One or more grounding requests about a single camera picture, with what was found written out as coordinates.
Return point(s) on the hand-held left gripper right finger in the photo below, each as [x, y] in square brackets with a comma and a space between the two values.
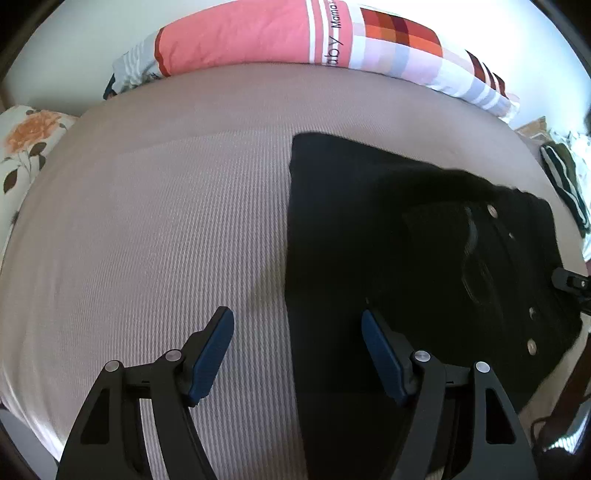
[384, 355]

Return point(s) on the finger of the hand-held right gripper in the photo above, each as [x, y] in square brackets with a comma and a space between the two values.
[569, 278]

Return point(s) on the green striped garment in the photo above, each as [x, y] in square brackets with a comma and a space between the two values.
[566, 181]

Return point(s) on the pink checked long pillow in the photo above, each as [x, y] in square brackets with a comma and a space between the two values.
[231, 41]

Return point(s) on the beige ribbed bed sheet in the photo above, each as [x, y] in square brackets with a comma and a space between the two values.
[161, 230]

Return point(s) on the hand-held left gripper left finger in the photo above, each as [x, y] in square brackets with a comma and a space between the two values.
[210, 355]

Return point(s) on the black pants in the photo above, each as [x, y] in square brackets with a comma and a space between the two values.
[369, 221]

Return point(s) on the white floral pillow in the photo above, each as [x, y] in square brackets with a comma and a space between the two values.
[27, 138]

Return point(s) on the brown cardboard box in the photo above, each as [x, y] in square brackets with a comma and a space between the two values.
[532, 127]

